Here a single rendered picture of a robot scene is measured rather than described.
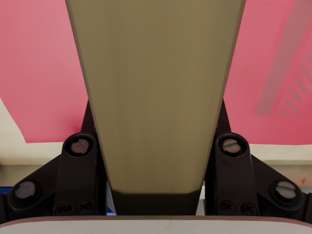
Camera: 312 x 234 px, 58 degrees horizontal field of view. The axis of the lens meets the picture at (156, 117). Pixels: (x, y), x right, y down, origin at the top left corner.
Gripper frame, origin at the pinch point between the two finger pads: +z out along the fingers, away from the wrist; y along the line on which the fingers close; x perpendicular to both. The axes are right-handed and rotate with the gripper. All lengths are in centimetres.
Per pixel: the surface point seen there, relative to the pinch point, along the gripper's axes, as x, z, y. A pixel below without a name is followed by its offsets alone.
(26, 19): -2.9, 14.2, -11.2
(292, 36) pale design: -4.6, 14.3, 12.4
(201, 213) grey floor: -255, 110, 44
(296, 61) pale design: -7.2, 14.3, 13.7
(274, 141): -19.9, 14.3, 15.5
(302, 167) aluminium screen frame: -25.3, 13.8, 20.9
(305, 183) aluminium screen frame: -25.3, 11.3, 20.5
